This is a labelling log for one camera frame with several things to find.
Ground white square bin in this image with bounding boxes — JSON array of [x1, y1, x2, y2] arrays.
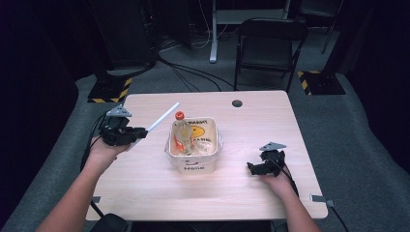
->
[[164, 116, 224, 176]]

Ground smiley print plastic bag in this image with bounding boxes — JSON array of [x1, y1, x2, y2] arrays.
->
[[164, 116, 224, 160]]

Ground white straw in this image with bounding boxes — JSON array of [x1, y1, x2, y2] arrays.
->
[[127, 101, 181, 152]]

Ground dark cabinet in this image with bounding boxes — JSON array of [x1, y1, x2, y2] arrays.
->
[[87, 0, 161, 71]]

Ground white floor cables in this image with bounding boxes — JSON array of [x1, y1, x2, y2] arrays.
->
[[159, 0, 228, 52]]

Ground striped black stand base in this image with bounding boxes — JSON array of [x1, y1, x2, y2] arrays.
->
[[86, 74, 133, 104], [296, 70, 346, 97]]

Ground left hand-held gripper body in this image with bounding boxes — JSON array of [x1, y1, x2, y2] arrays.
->
[[98, 103, 138, 147]]

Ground person's left hand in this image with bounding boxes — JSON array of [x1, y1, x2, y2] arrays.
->
[[86, 135, 132, 169]]

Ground black folding chair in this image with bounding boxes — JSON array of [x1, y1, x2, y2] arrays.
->
[[233, 17, 309, 95]]

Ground white desk frame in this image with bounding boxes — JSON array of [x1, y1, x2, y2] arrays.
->
[[208, 0, 293, 64]]

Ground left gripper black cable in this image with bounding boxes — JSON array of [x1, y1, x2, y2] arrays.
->
[[79, 113, 108, 172]]

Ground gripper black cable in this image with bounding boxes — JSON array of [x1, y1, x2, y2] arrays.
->
[[79, 113, 108, 172], [272, 158, 300, 198]]

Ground person's right hand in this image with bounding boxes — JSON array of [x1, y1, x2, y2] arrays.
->
[[258, 164, 295, 195]]

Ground clear bottle with orange cap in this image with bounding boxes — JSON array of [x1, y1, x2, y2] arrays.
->
[[171, 110, 195, 157]]

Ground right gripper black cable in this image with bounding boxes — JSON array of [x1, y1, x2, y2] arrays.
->
[[272, 158, 300, 198]]

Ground black clamp cable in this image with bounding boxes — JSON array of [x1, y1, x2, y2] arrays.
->
[[330, 205, 350, 232], [90, 200, 106, 218]]

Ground black floor cables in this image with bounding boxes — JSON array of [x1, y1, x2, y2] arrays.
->
[[105, 54, 238, 93]]

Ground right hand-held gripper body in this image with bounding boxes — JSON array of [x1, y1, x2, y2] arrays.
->
[[258, 141, 287, 178]]

